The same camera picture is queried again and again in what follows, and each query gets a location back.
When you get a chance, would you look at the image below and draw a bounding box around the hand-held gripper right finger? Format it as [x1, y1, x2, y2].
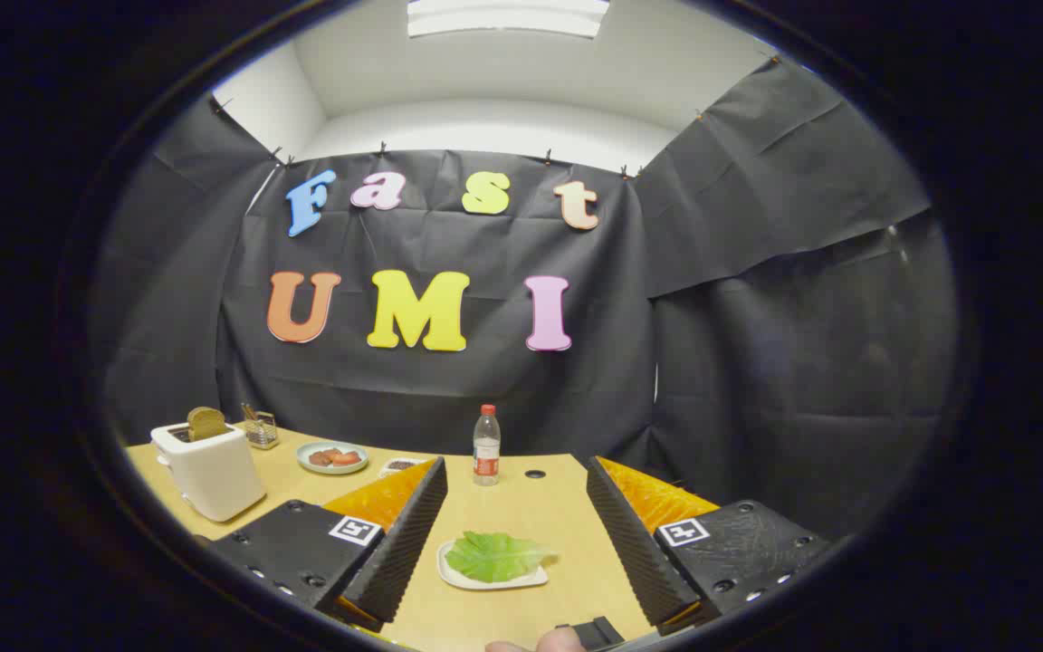
[587, 455, 835, 635]

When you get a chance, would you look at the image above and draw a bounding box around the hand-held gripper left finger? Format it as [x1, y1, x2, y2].
[209, 455, 448, 628]

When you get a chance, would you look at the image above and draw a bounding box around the green lettuce leaf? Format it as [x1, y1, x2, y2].
[445, 532, 560, 584]

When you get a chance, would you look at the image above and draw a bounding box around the brown bread slice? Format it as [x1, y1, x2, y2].
[187, 407, 228, 443]

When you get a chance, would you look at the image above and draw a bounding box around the white rounded square plate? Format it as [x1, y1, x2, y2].
[436, 538, 550, 591]

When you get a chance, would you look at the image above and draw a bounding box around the clear bottle red cap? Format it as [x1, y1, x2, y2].
[473, 404, 502, 487]

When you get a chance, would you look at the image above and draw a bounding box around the pale green plate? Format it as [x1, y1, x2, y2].
[296, 440, 369, 476]

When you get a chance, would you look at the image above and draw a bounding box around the white toaster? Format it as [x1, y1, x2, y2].
[150, 421, 267, 523]

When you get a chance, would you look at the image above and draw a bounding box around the ceiling light panel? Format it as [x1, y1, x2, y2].
[407, 0, 611, 39]

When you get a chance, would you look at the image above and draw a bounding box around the wire basket with sticks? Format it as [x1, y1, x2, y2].
[242, 403, 280, 451]

